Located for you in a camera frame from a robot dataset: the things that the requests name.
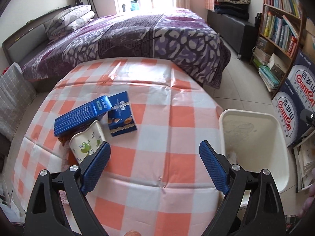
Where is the folded floral quilt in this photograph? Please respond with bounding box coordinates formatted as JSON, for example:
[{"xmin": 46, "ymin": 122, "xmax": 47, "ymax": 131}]
[
  {"xmin": 45, "ymin": 4, "xmax": 92, "ymax": 31},
  {"xmin": 48, "ymin": 11, "xmax": 95, "ymax": 40}
]

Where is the pile of folded clothes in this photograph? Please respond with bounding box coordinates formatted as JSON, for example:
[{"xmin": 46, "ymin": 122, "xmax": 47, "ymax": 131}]
[{"xmin": 212, "ymin": 0, "xmax": 251, "ymax": 20}]

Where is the person's right hand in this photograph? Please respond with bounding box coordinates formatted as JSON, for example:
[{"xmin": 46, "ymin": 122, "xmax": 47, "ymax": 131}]
[{"xmin": 298, "ymin": 181, "xmax": 315, "ymax": 219}]

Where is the blue biscuit box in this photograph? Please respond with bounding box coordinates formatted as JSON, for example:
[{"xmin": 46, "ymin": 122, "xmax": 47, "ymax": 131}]
[{"xmin": 107, "ymin": 91, "xmax": 138, "ymax": 137}]

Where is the person's plaid clothing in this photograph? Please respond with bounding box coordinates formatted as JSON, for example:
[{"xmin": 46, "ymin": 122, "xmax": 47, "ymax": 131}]
[{"xmin": 285, "ymin": 213, "xmax": 302, "ymax": 236}]

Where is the bed with purple cover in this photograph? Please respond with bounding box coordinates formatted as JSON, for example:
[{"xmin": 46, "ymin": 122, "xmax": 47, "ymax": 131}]
[{"xmin": 21, "ymin": 7, "xmax": 232, "ymax": 89}]

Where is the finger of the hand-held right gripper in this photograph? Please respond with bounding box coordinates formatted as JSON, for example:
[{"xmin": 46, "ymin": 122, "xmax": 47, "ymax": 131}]
[{"xmin": 300, "ymin": 108, "xmax": 315, "ymax": 129}]

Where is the blue white water carton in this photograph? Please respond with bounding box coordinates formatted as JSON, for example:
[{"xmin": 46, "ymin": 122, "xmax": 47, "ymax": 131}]
[
  {"xmin": 272, "ymin": 79, "xmax": 315, "ymax": 148},
  {"xmin": 287, "ymin": 50, "xmax": 315, "ymax": 104}
]

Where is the stack of teal books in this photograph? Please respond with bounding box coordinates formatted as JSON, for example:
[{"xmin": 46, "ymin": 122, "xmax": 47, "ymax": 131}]
[{"xmin": 258, "ymin": 65, "xmax": 281, "ymax": 92}]

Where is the white tissue box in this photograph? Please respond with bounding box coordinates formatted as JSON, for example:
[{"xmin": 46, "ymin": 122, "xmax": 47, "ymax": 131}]
[{"xmin": 267, "ymin": 53, "xmax": 289, "ymax": 74}]

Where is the dark bed headboard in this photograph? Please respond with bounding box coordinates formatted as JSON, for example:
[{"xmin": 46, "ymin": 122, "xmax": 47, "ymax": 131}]
[{"xmin": 2, "ymin": 5, "xmax": 72, "ymax": 65}]

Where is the brown cardboard box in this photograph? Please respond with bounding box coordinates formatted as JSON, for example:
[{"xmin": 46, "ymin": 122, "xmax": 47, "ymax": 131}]
[{"xmin": 303, "ymin": 17, "xmax": 315, "ymax": 53}]

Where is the white plastic bin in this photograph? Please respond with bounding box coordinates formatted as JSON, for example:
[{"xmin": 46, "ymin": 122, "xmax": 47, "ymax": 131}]
[{"xmin": 219, "ymin": 109, "xmax": 290, "ymax": 209}]

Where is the row of colourful books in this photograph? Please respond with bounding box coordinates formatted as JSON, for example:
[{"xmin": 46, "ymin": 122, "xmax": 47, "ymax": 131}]
[{"xmin": 261, "ymin": 10, "xmax": 300, "ymax": 57}]

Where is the black coat rack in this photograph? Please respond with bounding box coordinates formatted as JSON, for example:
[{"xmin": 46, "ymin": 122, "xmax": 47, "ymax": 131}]
[{"xmin": 74, "ymin": 0, "xmax": 99, "ymax": 18}]

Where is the black bench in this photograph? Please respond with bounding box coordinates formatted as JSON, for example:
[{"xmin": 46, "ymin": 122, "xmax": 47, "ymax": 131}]
[{"xmin": 207, "ymin": 11, "xmax": 259, "ymax": 60}]

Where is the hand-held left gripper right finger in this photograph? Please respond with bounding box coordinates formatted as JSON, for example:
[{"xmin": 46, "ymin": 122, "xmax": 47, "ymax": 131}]
[{"xmin": 199, "ymin": 140, "xmax": 287, "ymax": 236}]

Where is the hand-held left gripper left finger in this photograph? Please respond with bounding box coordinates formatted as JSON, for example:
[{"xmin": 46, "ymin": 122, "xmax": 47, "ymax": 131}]
[{"xmin": 25, "ymin": 141, "xmax": 111, "ymax": 236}]

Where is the wooden bookshelf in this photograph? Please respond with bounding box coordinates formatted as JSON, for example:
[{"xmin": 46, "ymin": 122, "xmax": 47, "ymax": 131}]
[{"xmin": 251, "ymin": 0, "xmax": 309, "ymax": 99}]

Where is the grey checked cushion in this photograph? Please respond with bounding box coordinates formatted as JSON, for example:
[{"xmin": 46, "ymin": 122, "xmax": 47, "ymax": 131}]
[{"xmin": 0, "ymin": 63, "xmax": 37, "ymax": 141}]

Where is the pile of white booklets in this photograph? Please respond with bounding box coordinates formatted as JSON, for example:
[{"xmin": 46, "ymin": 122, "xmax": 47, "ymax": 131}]
[{"xmin": 294, "ymin": 140, "xmax": 315, "ymax": 190}]

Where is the long blue carton box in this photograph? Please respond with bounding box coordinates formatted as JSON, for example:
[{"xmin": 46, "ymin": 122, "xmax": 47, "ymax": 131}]
[{"xmin": 54, "ymin": 95, "xmax": 114, "ymax": 137}]

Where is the floral paper cup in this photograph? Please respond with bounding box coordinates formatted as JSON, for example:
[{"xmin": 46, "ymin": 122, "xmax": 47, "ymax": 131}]
[{"xmin": 69, "ymin": 120, "xmax": 105, "ymax": 166}]

